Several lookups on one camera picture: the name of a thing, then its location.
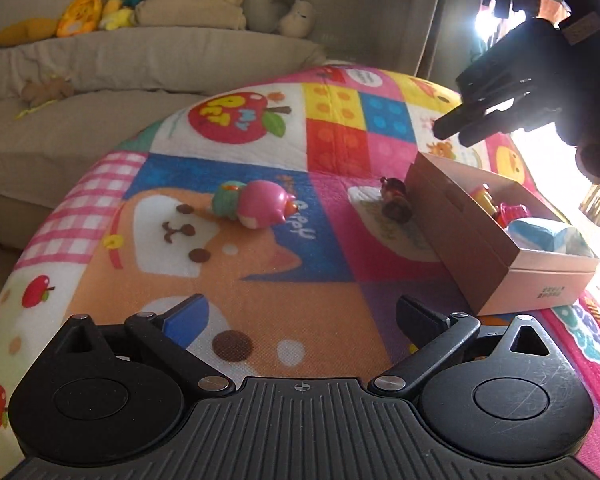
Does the yellow toy camera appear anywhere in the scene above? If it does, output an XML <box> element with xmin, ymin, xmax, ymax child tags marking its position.
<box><xmin>469</xmin><ymin>183</ymin><xmax>530</xmax><ymax>229</ymax></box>

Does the white bear plush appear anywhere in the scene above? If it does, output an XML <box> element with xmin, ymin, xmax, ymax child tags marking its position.
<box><xmin>277</xmin><ymin>0</ymin><xmax>316</xmax><ymax>39</ymax></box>

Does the beige sofa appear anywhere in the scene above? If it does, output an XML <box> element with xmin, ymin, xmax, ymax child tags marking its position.
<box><xmin>0</xmin><ymin>27</ymin><xmax>326</xmax><ymax>249</ymax></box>

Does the pink cardboard box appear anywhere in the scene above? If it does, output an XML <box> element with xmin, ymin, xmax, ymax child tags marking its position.
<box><xmin>405</xmin><ymin>153</ymin><xmax>598</xmax><ymax>315</ymax></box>

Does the colourful cartoon play mat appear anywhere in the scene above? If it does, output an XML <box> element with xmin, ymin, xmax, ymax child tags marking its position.
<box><xmin>0</xmin><ymin>66</ymin><xmax>600</xmax><ymax>479</ymax></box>

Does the yellow banana plush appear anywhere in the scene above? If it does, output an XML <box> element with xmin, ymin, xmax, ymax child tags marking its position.
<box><xmin>0</xmin><ymin>18</ymin><xmax>58</xmax><ymax>48</ymax></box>

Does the pink and green doll toy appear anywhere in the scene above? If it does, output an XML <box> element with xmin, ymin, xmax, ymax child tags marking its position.
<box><xmin>211</xmin><ymin>180</ymin><xmax>299</xmax><ymax>230</ymax></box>

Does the blue tissue pack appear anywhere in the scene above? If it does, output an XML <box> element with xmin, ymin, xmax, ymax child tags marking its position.
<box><xmin>505</xmin><ymin>217</ymin><xmax>595</xmax><ymax>258</ymax></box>

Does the small brown plush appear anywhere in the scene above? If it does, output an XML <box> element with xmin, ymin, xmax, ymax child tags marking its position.
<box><xmin>20</xmin><ymin>77</ymin><xmax>76</xmax><ymax>108</ymax></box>

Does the wooden doll red dress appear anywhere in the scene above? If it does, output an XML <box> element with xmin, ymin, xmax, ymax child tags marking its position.
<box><xmin>380</xmin><ymin>177</ymin><xmax>413</xmax><ymax>224</ymax></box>

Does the dark gloved hand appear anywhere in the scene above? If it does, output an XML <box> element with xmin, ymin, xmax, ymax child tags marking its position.
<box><xmin>554</xmin><ymin>8</ymin><xmax>600</xmax><ymax>196</ymax></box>

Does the beige pillow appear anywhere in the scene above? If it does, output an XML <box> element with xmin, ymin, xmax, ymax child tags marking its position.
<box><xmin>135</xmin><ymin>0</ymin><xmax>247</xmax><ymax>30</ymax></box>

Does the grey neck pillow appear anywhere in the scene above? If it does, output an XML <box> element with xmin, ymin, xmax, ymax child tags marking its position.
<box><xmin>242</xmin><ymin>0</ymin><xmax>313</xmax><ymax>35</ymax></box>

